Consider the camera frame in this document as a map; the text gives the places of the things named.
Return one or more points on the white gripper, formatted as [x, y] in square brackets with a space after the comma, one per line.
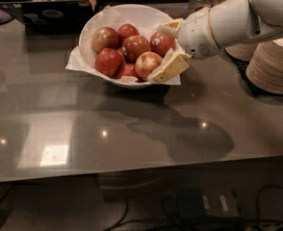
[196, 35]

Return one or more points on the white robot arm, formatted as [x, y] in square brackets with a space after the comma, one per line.
[245, 21]

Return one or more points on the red apple with sticker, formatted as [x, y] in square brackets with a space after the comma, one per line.
[160, 45]

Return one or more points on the yellow red apple front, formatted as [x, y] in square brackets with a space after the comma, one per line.
[146, 63]

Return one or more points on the white bowl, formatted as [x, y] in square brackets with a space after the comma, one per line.
[138, 16]

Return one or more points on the red apple centre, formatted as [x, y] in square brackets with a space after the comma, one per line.
[134, 46]

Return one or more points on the red apple top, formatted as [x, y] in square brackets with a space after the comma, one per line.
[127, 30]

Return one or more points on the small red apple bottom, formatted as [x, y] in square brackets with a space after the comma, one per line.
[126, 70]

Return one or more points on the red apple front left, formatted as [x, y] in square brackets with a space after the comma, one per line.
[108, 61]

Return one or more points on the greenish red apple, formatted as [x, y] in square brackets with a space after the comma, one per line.
[105, 37]

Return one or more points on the stack of paper plates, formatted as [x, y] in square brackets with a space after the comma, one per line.
[265, 68]
[242, 52]

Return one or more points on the black mat under plates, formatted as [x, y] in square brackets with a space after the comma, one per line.
[253, 89]

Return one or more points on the white paper liner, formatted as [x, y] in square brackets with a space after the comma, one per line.
[77, 60]

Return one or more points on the front stack of paper plates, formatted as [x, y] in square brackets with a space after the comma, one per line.
[265, 68]

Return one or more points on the black laptop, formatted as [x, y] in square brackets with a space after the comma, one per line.
[51, 17]

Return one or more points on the blue power box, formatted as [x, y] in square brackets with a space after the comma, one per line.
[197, 204]

